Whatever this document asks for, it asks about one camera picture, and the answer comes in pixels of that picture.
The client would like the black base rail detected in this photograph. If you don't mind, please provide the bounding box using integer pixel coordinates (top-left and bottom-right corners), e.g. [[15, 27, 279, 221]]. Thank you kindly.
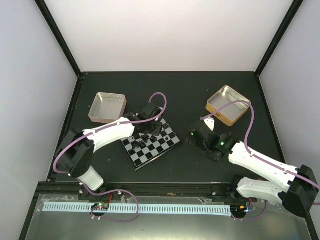
[[36, 182, 249, 204]]

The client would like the black frame post left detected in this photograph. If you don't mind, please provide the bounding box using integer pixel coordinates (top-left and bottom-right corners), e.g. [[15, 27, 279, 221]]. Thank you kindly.
[[34, 0, 82, 77]]

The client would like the black frame post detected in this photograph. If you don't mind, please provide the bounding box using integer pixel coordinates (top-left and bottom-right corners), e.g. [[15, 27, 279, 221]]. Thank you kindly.
[[254, 0, 304, 77], [34, 0, 82, 77]]

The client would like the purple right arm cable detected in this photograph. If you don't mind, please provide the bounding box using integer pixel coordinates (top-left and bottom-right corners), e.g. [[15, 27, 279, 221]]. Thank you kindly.
[[200, 100, 301, 223]]

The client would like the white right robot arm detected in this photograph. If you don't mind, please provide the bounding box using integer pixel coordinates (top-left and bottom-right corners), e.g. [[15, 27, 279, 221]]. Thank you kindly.
[[187, 118, 320, 218]]

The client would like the pink metal tin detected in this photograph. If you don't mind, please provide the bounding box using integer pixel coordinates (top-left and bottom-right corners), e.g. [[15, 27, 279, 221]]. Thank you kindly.
[[88, 92, 127, 124]]

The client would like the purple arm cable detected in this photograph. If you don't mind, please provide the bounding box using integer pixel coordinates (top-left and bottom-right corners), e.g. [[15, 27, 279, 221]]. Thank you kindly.
[[200, 100, 301, 223], [53, 92, 168, 223]]

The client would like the black frame post right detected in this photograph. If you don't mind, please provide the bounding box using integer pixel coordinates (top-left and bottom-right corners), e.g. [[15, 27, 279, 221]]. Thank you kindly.
[[254, 0, 304, 77]]

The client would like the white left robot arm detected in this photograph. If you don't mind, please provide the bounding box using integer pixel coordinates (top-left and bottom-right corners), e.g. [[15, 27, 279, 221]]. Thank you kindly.
[[52, 102, 167, 200]]

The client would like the white slotted cable duct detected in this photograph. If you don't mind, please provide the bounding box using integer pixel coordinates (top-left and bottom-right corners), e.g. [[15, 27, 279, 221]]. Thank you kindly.
[[42, 202, 231, 217]]

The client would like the black and white chessboard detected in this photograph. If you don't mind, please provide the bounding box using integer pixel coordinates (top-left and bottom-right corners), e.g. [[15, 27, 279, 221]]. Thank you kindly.
[[120, 119, 182, 171]]

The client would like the gold metal tin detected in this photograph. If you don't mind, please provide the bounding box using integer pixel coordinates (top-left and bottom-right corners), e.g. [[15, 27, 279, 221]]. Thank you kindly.
[[205, 85, 251, 127]]

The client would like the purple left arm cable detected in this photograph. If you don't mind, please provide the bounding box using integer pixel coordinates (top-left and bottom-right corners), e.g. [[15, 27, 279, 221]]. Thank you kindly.
[[53, 92, 168, 223]]

